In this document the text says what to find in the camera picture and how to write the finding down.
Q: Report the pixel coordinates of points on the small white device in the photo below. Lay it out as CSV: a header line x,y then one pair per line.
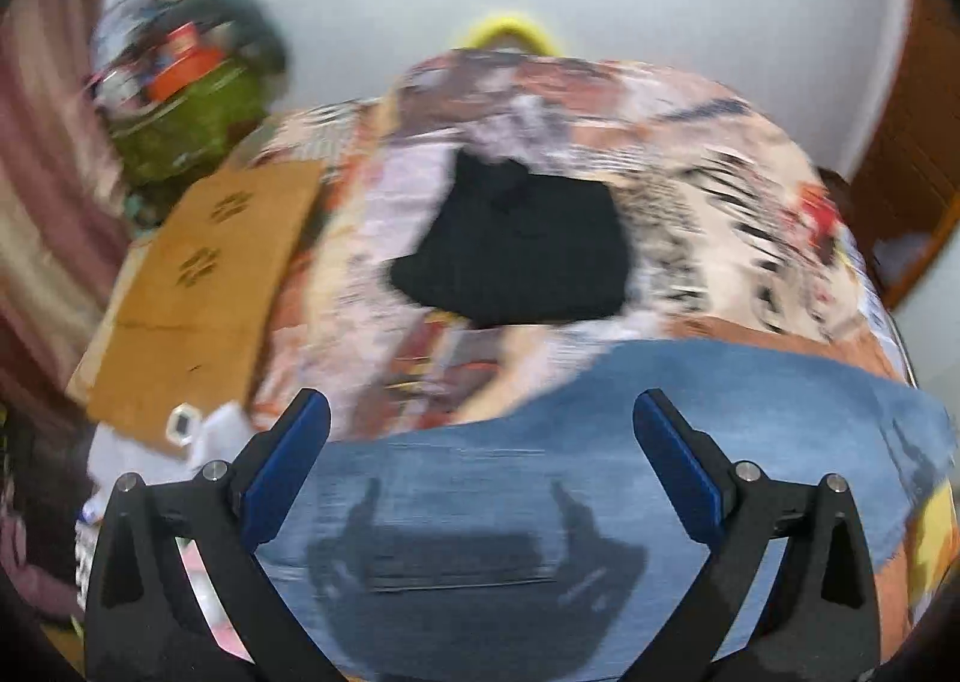
x,y
182,424

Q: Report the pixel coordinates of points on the yellow foam tube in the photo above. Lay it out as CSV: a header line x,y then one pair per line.
x,y
510,21

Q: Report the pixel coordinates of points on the printed bed sheet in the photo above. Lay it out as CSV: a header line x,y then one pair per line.
x,y
712,217

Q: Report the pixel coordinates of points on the green fabric bag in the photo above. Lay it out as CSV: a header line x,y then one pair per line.
x,y
187,127

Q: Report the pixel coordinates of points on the pile of mixed clothes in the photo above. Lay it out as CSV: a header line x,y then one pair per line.
x,y
142,6

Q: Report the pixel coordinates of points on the orange box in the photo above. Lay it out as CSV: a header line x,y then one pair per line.
x,y
184,65

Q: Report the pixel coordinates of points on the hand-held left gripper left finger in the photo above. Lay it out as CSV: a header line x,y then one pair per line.
x,y
285,464

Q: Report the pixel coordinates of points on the blue jeans pants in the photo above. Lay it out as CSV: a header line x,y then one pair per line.
x,y
487,457

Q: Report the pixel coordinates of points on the black folded pants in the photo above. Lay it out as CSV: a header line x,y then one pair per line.
x,y
525,247

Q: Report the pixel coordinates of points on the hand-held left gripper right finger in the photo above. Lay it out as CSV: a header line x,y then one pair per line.
x,y
679,464

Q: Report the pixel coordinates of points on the pink striped curtain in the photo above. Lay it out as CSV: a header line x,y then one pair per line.
x,y
45,202

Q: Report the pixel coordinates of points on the white crumpled cloth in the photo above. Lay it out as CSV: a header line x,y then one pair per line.
x,y
221,434

